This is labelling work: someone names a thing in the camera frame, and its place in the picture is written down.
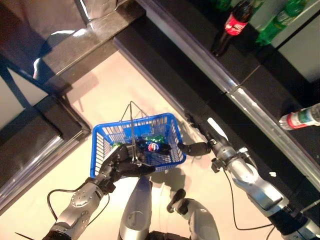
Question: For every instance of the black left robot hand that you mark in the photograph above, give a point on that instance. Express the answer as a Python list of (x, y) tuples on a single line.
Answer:
[(120, 162)]

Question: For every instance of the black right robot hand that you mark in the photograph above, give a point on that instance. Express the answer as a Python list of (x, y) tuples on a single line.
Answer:
[(215, 140)]

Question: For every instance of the cola bottle blue label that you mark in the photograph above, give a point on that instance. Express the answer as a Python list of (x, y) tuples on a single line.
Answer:
[(152, 147)]

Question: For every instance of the green soda bottle yellow cap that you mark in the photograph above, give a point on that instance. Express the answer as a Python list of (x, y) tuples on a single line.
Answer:
[(156, 138), (275, 25)]

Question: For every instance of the blue plastic shopping basket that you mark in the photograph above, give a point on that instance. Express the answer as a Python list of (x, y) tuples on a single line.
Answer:
[(172, 130)]

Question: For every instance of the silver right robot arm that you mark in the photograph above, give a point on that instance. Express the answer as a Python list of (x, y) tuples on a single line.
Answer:
[(255, 185)]

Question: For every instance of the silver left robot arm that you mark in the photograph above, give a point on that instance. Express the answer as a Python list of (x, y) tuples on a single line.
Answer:
[(75, 207)]

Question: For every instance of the silver left robot leg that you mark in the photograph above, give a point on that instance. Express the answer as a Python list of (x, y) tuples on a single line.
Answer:
[(136, 212)]

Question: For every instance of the silver robot leg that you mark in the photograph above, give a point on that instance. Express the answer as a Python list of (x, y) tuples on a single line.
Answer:
[(136, 212), (200, 220)]

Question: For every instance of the white paper scrap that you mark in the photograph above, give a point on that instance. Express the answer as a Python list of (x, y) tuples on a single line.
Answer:
[(272, 174)]

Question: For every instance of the black shelf base plinth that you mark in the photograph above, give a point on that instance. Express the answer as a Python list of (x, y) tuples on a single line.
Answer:
[(175, 75)]

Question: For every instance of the silver right robot leg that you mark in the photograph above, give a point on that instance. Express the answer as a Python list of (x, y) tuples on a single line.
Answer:
[(200, 220)]

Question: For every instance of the black display cabinet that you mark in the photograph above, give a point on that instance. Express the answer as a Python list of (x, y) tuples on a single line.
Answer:
[(37, 150)]

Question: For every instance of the clear water bottle red label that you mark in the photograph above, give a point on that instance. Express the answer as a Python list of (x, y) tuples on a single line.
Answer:
[(300, 118)]

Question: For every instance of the black robot waist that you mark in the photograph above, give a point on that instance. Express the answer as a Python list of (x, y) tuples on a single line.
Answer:
[(170, 235)]

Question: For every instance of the cola bottle red label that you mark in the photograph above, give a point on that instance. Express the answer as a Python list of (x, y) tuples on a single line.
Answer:
[(233, 25)]

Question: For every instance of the brown marble plinth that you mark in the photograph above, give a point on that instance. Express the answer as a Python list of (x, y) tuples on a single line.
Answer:
[(95, 42)]

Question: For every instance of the pale shelf back panel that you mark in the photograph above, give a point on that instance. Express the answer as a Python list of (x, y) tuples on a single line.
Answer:
[(300, 50)]

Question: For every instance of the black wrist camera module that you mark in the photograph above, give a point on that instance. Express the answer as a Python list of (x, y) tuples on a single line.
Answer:
[(217, 165)]

